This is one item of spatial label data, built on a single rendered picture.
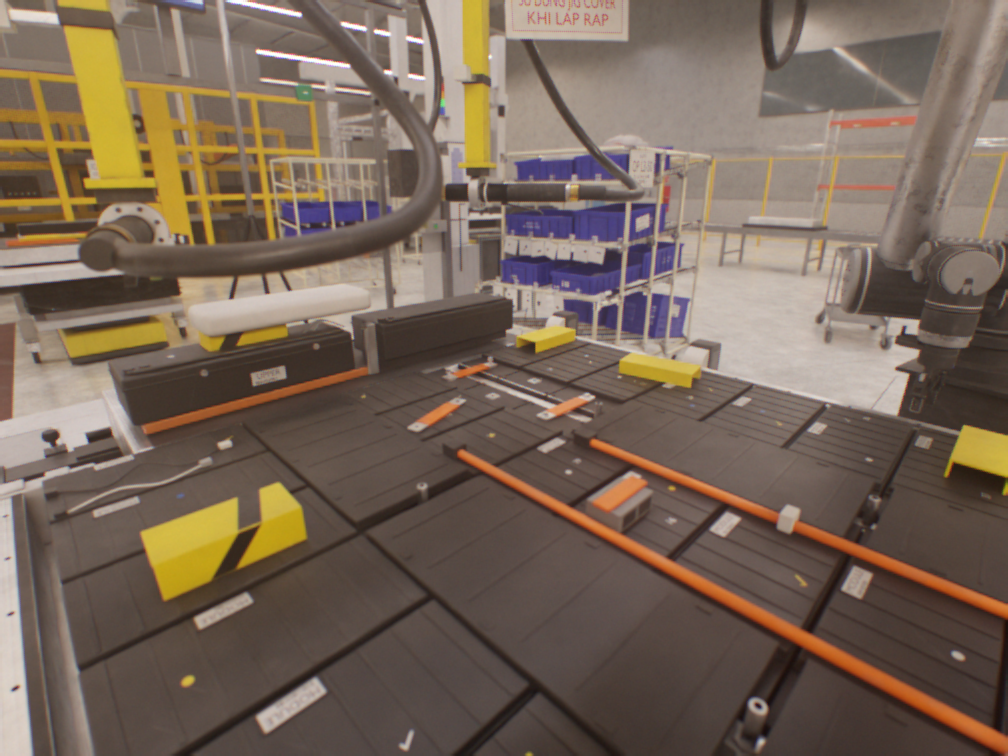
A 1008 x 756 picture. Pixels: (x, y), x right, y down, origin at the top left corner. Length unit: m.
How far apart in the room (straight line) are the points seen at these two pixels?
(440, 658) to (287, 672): 0.13
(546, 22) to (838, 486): 1.22
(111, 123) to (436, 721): 0.81
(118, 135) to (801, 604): 1.00
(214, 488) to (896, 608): 0.83
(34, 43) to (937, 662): 15.94
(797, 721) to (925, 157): 1.42
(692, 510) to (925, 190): 1.21
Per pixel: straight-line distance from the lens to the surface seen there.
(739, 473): 0.81
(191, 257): 0.53
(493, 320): 1.41
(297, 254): 0.50
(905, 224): 1.74
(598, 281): 3.46
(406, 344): 1.24
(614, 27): 1.59
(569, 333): 1.37
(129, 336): 5.59
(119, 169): 0.89
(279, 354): 1.10
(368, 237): 0.52
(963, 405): 1.90
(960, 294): 1.52
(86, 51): 0.91
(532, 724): 0.47
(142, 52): 16.16
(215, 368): 1.07
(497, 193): 1.37
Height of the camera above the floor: 1.39
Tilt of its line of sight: 20 degrees down
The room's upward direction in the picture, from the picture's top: straight up
